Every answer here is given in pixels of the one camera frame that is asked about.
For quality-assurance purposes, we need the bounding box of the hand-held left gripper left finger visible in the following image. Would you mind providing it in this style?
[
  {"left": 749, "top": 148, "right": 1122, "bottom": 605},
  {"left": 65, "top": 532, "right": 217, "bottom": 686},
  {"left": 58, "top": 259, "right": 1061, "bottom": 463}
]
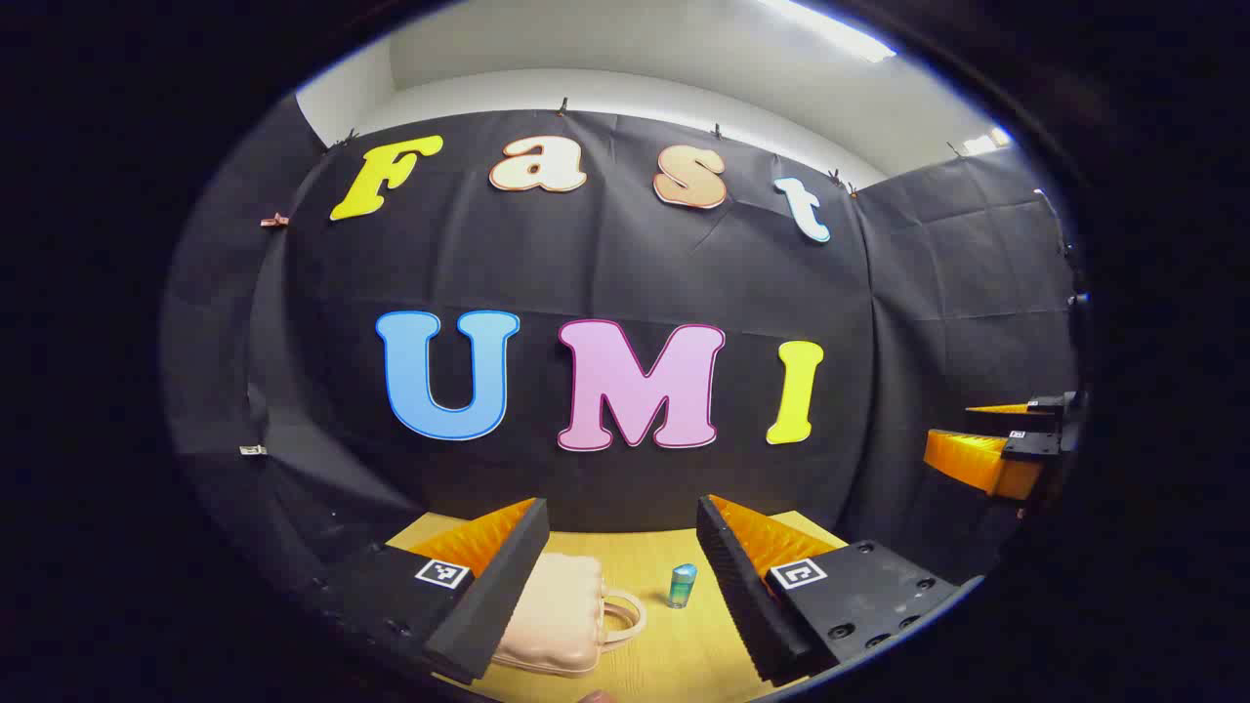
[{"left": 311, "top": 496, "right": 551, "bottom": 686}]

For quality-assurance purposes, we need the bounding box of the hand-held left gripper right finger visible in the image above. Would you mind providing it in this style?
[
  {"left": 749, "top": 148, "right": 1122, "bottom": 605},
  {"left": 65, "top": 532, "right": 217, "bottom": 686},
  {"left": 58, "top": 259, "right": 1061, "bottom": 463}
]
[{"left": 695, "top": 494, "right": 966, "bottom": 688}]

